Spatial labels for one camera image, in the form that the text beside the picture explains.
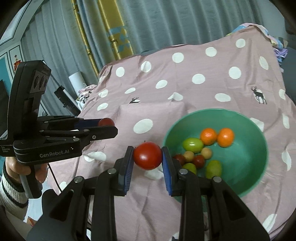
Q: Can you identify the purple clothing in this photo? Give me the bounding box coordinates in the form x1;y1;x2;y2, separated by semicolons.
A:
269;35;288;63

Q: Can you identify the white panelled wardrobe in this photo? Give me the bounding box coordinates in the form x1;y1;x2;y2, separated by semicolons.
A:
0;14;26;81

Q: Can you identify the green lime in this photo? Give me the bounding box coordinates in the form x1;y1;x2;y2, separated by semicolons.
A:
205;160;222;179
182;163;197;175
182;138;204;153

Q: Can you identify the black cable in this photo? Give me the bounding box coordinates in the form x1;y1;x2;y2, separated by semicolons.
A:
47;163;63;193

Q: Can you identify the orange mandarin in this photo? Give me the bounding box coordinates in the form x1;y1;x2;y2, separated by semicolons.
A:
217;128;235;148
200;128;218;146

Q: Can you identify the black stand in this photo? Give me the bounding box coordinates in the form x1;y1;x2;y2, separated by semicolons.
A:
54;85;80;116

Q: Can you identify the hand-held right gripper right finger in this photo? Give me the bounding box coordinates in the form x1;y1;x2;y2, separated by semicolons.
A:
161;146;270;241

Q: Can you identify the floral cloth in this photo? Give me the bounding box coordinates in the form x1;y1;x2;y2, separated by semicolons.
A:
76;84;97;103

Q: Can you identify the colourful printed sheet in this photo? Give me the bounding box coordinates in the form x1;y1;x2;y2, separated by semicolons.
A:
225;23;270;36

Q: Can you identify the black monitor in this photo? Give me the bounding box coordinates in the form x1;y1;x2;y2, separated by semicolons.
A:
0;80;8;137

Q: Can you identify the red tomato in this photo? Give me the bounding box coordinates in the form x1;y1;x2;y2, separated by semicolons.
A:
98;118;115;127
132;142;163;171
192;155;206;169
173;154;186;165

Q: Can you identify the pink polka-dot blanket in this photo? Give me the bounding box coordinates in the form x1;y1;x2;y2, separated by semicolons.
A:
47;23;294;241

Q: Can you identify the gold patterned curtain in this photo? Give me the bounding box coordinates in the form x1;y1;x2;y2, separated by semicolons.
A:
72;0;134;75

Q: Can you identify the person's left hand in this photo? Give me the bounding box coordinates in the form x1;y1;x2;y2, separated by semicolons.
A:
4;158;49;184

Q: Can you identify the grey-blue curtain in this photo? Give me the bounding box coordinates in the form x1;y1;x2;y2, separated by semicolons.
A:
21;0;287;112

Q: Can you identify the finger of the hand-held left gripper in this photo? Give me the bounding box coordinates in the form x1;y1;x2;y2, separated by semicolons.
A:
40;126;119;146
37;115;103;131

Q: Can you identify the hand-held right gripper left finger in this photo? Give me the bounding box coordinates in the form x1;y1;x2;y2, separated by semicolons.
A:
26;146;134;241

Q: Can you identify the green bowl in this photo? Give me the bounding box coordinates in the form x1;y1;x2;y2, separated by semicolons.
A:
162;108;269;204

